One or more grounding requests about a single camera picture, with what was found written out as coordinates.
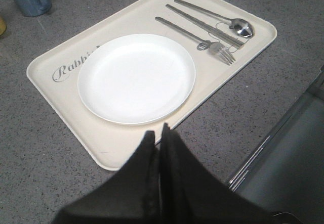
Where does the yellow enamel mug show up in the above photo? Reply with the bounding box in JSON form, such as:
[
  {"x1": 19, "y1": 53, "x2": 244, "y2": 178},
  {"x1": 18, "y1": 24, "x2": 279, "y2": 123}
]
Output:
[{"x1": 0, "y1": 17, "x2": 7, "y2": 35}]

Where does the stainless steel knife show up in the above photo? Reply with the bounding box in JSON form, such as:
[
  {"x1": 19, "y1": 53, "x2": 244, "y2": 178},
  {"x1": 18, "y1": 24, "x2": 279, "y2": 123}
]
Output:
[{"x1": 166, "y1": 4, "x2": 244, "y2": 49}]

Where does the metal table edge frame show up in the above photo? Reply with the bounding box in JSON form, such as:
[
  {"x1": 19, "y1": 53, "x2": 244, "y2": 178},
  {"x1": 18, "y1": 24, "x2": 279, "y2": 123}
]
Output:
[{"x1": 228, "y1": 72, "x2": 323, "y2": 223}]

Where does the stainless steel spoon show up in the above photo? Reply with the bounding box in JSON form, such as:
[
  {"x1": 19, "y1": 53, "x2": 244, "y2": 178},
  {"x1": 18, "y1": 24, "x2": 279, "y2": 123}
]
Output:
[{"x1": 174, "y1": 0, "x2": 255, "y2": 38}]

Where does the cream rabbit serving tray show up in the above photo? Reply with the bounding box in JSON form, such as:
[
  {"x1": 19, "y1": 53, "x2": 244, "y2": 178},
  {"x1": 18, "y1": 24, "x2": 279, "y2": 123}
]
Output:
[{"x1": 27, "y1": 0, "x2": 277, "y2": 171}]

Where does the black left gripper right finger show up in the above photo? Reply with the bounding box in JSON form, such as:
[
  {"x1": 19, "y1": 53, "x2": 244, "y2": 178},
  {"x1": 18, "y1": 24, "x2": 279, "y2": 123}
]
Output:
[{"x1": 160, "y1": 124, "x2": 278, "y2": 223}]

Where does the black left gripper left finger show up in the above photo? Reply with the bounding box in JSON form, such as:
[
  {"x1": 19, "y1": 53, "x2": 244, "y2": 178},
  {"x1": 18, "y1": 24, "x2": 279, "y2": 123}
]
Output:
[{"x1": 52, "y1": 131, "x2": 160, "y2": 223}]

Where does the stainless steel fork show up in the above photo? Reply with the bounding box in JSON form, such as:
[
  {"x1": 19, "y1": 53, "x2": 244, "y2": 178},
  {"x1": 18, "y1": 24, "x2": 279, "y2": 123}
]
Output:
[{"x1": 155, "y1": 17, "x2": 235, "y2": 65}]

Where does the white round plate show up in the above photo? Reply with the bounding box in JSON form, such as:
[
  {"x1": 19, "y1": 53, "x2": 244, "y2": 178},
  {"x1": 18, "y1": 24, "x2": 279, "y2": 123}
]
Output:
[{"x1": 77, "y1": 34, "x2": 196, "y2": 125}]

